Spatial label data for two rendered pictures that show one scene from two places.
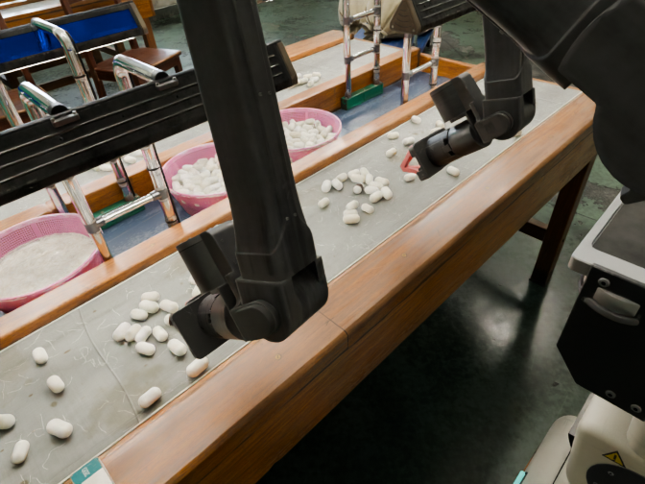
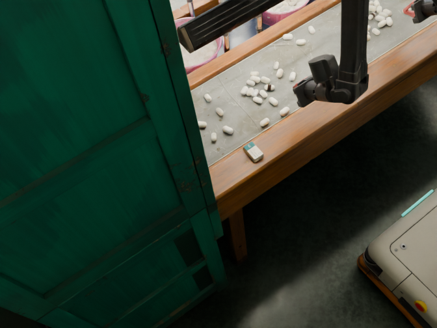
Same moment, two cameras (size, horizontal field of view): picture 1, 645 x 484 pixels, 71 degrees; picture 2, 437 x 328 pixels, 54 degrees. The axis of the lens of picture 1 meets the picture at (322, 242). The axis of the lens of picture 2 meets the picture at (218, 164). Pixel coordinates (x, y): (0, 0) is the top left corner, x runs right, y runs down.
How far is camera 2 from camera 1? 0.76 m
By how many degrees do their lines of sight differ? 22
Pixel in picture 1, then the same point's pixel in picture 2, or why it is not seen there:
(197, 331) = (303, 96)
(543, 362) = not seen: outside the picture
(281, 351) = (326, 109)
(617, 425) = not seen: outside the picture
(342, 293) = not seen: hidden behind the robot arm
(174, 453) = (281, 144)
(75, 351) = (222, 97)
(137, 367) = (254, 108)
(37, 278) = (188, 56)
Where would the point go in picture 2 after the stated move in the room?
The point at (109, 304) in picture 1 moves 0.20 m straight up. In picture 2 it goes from (233, 75) to (229, 33)
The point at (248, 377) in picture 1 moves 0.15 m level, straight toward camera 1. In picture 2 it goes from (310, 118) to (325, 157)
